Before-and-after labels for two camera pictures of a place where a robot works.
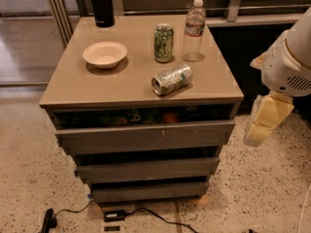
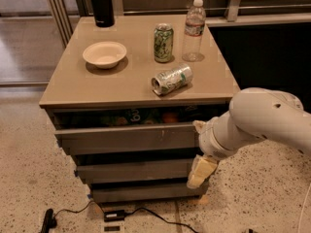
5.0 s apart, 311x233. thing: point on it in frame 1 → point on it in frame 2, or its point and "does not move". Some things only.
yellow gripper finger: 259,62 → 199,125
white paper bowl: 106,54 does not move
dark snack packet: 192,113 does not move
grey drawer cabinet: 142,122 does not move
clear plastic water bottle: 194,28 does not move
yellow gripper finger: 272,110 → 202,168
